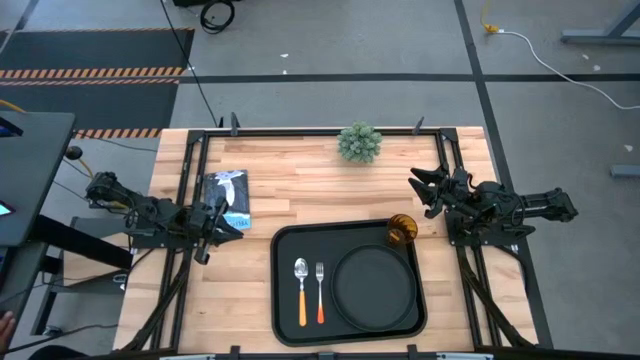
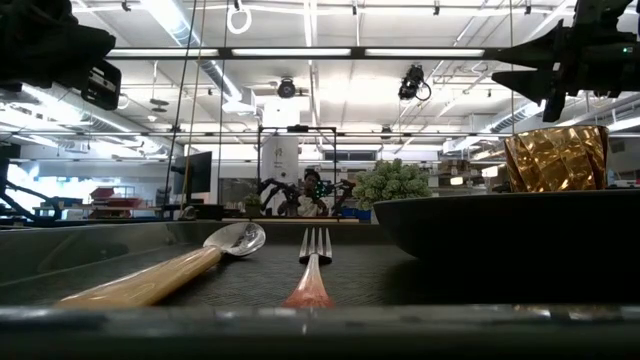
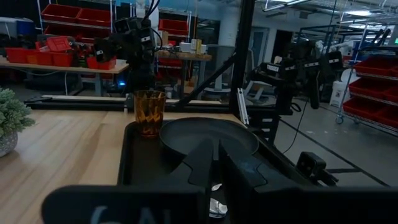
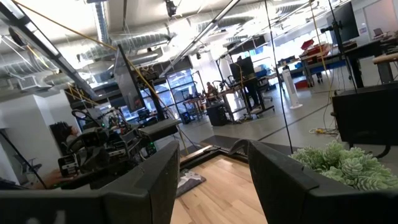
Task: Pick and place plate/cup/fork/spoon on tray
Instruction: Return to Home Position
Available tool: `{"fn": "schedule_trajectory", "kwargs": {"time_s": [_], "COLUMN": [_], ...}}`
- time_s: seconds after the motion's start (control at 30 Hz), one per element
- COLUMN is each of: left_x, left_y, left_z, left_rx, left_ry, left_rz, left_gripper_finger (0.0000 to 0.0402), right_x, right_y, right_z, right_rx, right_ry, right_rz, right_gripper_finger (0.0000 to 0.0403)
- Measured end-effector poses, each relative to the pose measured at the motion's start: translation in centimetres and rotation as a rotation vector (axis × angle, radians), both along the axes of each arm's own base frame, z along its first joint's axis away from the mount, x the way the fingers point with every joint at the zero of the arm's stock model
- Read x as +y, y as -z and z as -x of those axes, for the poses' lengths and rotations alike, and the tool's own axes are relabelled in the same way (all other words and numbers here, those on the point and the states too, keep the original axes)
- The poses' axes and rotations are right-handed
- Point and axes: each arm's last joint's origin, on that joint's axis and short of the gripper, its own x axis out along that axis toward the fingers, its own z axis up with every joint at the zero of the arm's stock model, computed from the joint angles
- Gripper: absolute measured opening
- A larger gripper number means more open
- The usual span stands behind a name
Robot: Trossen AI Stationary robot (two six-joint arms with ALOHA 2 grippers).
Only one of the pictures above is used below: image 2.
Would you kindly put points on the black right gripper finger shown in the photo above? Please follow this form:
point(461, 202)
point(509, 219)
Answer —
point(540, 82)
point(545, 50)

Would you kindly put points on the shiny gold faceted cup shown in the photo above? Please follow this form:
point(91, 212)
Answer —
point(555, 160)

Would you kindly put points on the black plate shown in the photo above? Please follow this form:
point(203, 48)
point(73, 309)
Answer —
point(500, 225)

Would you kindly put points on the black background robot arm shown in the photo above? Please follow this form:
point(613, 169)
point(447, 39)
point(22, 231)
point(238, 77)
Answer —
point(342, 192)
point(275, 189)

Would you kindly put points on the dark grey serving tray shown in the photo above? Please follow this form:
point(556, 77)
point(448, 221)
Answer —
point(250, 280)

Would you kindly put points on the red storage bins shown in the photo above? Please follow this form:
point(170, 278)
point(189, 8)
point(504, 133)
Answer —
point(117, 200)

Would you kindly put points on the green bushy plant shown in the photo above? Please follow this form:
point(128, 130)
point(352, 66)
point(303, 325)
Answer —
point(392, 185)

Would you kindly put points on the black computer monitor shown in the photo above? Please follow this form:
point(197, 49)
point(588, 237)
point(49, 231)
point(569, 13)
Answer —
point(196, 172)

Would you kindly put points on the black overhead light bar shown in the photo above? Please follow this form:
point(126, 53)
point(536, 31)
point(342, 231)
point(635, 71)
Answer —
point(300, 52)

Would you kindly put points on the person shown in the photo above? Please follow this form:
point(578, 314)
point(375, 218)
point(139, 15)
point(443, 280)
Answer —
point(310, 200)

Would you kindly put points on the small green plant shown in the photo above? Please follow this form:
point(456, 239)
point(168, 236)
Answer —
point(253, 201)

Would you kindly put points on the white cylindrical column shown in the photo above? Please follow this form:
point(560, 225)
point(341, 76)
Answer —
point(280, 160)

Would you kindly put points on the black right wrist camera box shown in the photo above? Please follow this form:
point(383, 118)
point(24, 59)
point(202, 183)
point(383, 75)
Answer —
point(554, 107)

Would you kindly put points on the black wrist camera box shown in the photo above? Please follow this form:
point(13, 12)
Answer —
point(554, 107)
point(102, 86)

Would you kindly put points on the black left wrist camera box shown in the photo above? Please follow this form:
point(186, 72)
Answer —
point(102, 86)

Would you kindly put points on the black metal stand frame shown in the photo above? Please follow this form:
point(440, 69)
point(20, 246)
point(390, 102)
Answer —
point(25, 200)

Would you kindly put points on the black square metal frame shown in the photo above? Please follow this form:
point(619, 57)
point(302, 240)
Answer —
point(259, 160)

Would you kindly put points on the round black ceiling camera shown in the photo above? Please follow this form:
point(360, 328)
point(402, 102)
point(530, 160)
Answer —
point(286, 88)

